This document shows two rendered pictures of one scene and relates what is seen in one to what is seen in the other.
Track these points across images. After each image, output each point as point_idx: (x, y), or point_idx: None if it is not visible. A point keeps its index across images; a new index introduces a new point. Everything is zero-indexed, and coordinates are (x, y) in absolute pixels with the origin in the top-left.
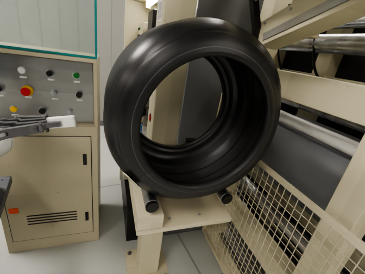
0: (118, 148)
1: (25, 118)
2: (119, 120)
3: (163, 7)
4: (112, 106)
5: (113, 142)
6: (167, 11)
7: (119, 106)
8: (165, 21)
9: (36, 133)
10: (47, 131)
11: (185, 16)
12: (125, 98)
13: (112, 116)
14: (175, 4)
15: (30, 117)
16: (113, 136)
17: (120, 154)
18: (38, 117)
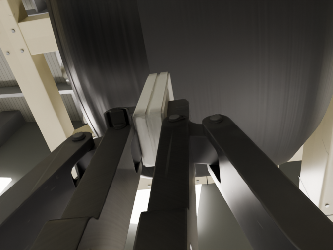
0: (57, 21)
1: (257, 246)
2: (75, 94)
3: (329, 169)
4: (98, 122)
5: (67, 36)
6: (323, 160)
7: (88, 119)
8: (325, 149)
9: (53, 151)
10: (108, 116)
11: (309, 138)
12: (91, 129)
13: (89, 103)
14: (315, 162)
15: (240, 221)
16: (70, 54)
17: (51, 1)
18: (220, 186)
